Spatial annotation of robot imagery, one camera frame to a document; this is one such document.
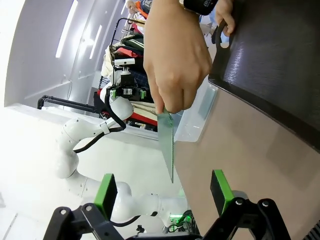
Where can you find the ceiling light strip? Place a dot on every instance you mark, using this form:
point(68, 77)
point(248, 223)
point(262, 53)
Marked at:
point(67, 27)
point(96, 41)

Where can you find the cream garment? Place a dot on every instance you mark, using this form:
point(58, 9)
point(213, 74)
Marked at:
point(107, 63)

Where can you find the black tubular metal frame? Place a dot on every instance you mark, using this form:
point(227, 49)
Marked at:
point(67, 102)

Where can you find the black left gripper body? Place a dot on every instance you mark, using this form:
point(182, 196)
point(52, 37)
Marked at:
point(128, 92)

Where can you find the person's right hand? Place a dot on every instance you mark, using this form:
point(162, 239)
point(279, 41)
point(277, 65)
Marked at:
point(226, 12)

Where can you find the green PCB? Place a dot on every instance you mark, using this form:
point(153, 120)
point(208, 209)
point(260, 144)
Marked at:
point(166, 140)

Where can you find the black slotted PCB rack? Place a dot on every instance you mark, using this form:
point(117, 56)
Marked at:
point(316, 233)

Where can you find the black wrist watch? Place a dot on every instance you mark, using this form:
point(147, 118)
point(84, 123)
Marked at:
point(200, 6)

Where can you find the person in orange vest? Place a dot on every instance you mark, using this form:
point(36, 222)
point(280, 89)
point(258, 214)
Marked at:
point(142, 7)

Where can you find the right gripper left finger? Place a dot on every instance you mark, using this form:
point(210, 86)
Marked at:
point(105, 200)

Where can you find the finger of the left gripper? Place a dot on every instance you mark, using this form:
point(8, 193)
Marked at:
point(143, 94)
point(113, 93)

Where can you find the black metal clothes rack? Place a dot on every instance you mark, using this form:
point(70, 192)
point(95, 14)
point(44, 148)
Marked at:
point(115, 32)

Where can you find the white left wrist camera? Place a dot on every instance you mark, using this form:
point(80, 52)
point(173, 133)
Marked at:
point(124, 61)

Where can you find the clear plastic box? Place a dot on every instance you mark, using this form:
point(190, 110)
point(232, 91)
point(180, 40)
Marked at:
point(190, 125)

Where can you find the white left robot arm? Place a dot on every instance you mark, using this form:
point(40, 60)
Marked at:
point(82, 130)

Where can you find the person's left hand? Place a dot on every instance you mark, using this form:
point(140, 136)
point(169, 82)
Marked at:
point(175, 57)

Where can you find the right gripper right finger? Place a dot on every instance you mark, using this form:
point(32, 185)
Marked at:
point(222, 197)

